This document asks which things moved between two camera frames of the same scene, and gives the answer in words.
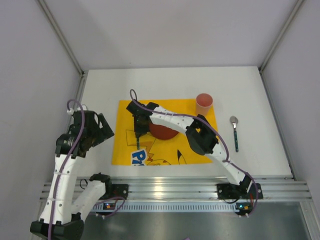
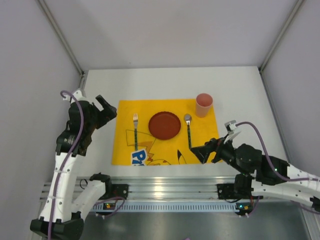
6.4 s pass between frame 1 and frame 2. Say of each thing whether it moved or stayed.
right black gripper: moved
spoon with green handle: moved
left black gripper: moved
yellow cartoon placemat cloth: stayed
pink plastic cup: stayed
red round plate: stayed
